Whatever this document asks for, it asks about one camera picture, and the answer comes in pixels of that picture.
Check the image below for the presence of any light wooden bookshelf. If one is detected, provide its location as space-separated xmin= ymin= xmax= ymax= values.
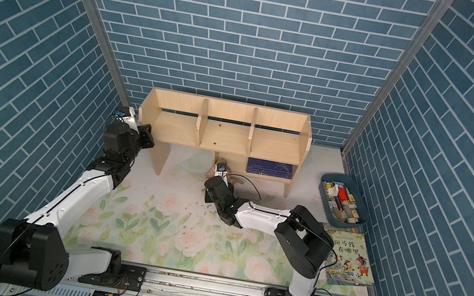
xmin=139 ymin=88 xmax=313 ymax=195

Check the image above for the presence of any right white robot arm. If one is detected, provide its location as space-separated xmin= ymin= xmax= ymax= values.
xmin=204 ymin=175 xmax=335 ymax=296

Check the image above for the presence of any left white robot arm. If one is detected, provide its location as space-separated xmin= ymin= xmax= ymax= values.
xmin=0 ymin=119 xmax=155 ymax=291

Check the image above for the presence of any dark blue book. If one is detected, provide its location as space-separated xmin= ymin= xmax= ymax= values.
xmin=246 ymin=158 xmax=293 ymax=180

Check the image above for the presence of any floral table mat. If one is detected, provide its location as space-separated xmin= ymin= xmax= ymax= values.
xmin=59 ymin=126 xmax=390 ymax=296

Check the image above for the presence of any red box in basket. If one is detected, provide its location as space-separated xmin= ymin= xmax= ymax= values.
xmin=338 ymin=187 xmax=349 ymax=204

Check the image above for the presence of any teal storage basket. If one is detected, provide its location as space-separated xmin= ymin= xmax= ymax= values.
xmin=319 ymin=173 xmax=369 ymax=229

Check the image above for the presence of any illustrated children's book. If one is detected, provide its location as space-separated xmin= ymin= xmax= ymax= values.
xmin=324 ymin=225 xmax=374 ymax=287

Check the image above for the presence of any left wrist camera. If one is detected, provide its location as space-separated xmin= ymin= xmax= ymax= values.
xmin=115 ymin=106 xmax=138 ymax=131

